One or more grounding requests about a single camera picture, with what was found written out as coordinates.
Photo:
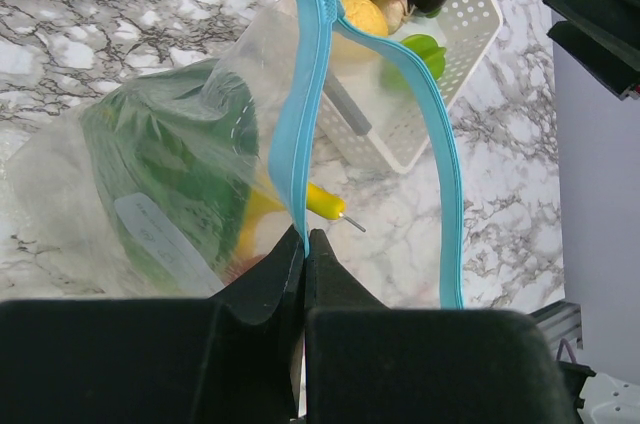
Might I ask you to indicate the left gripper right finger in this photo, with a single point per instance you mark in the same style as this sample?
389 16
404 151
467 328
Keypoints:
367 363

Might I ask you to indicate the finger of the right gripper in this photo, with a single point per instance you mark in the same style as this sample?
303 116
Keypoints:
603 37

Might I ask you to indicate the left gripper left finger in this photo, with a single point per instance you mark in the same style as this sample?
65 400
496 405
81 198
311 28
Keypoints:
223 359

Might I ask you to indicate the clear zip top bag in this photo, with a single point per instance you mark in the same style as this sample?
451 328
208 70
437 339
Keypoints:
283 57

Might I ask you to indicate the beige toy mushroom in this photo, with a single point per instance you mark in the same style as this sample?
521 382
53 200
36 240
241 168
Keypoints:
396 13

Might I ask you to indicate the green toy leek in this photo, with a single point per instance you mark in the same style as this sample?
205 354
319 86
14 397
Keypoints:
173 155

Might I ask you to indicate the white perforated plastic basket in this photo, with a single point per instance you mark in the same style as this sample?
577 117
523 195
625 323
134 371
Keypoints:
369 112

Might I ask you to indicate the yellow toy lemon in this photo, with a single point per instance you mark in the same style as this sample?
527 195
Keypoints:
366 17

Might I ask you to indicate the red toy apple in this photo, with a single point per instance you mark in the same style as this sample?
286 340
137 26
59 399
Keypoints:
237 268

